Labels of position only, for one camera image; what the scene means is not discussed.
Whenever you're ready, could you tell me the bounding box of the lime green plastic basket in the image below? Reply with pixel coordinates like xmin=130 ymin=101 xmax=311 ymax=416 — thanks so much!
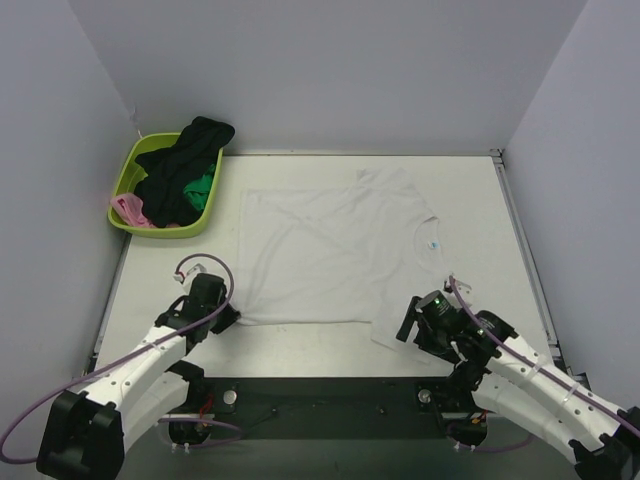
xmin=107 ymin=132 xmax=224 ymax=240

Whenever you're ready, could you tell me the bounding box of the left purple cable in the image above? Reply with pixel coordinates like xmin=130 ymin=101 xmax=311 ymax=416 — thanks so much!
xmin=0 ymin=254 xmax=236 ymax=464

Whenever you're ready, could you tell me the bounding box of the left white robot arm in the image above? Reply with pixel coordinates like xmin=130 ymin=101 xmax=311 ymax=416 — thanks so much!
xmin=36 ymin=273 xmax=239 ymax=479

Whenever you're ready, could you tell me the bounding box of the green t shirt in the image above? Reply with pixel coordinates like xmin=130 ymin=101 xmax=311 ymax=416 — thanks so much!
xmin=183 ymin=164 xmax=216 ymax=212

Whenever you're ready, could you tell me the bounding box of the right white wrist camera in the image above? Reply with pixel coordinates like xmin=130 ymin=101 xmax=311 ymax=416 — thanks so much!
xmin=443 ymin=275 xmax=473 ymax=296

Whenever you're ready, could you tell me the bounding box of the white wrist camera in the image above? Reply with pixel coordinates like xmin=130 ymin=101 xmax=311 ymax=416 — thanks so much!
xmin=443 ymin=275 xmax=473 ymax=296
xmin=173 ymin=263 xmax=207 ymax=285

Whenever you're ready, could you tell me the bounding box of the black t shirt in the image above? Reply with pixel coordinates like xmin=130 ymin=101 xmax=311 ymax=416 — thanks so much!
xmin=134 ymin=116 xmax=235 ymax=228

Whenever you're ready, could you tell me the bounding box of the pink t shirt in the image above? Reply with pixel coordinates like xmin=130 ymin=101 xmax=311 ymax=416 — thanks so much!
xmin=110 ymin=193 xmax=157 ymax=229

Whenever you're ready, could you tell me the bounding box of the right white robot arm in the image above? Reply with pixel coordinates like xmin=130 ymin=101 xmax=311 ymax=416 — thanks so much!
xmin=396 ymin=290 xmax=639 ymax=479

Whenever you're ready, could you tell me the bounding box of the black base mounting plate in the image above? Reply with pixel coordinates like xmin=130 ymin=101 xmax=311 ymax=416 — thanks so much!
xmin=165 ymin=377 xmax=488 ymax=446

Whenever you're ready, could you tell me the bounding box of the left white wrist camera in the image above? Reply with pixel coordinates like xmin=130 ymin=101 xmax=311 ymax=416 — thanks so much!
xmin=173 ymin=263 xmax=207 ymax=285

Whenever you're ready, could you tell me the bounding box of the white t shirt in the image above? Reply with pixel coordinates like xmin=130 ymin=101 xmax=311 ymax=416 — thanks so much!
xmin=234 ymin=168 xmax=450 ymax=348

